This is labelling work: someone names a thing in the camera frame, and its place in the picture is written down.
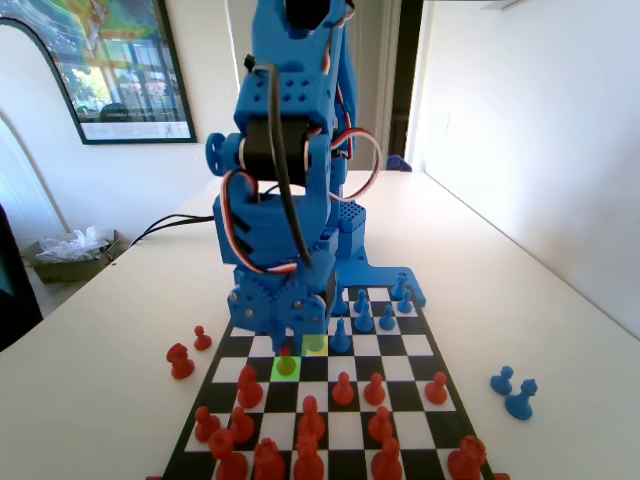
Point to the blue geared gripper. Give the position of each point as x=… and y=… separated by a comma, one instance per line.
x=274, y=306

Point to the red chess pawn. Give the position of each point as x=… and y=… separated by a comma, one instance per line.
x=285, y=365
x=343, y=392
x=380, y=426
x=374, y=392
x=202, y=342
x=436, y=390
x=206, y=427
x=241, y=427

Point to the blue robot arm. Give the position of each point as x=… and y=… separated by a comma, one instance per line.
x=280, y=95

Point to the blue chess bishop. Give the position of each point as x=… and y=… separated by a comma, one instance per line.
x=340, y=344

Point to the blue queen piece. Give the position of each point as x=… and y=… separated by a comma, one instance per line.
x=344, y=306

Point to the red chess queen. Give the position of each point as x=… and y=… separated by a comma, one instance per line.
x=308, y=460

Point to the blue chess rook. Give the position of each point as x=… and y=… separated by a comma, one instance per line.
x=398, y=290

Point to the blue board mounting plate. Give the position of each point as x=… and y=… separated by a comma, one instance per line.
x=380, y=275

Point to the black and white chessboard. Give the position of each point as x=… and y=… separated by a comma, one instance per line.
x=415, y=345

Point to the red board corner clip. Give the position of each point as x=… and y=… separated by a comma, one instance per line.
x=155, y=477
x=501, y=476

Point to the small blue plastic part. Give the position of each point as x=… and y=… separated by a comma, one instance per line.
x=397, y=164

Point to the clear crumpled plastic bag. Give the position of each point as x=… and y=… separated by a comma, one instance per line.
x=75, y=245

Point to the olive cardboard box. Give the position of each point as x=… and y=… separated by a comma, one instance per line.
x=65, y=270

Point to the black chair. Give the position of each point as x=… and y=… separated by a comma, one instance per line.
x=15, y=290

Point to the white door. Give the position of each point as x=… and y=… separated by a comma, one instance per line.
x=242, y=30

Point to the black framed poster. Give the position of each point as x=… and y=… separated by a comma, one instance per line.
x=135, y=65

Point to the white arched panel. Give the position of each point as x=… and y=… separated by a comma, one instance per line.
x=20, y=100

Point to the white wall switch plate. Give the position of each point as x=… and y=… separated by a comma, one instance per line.
x=442, y=125

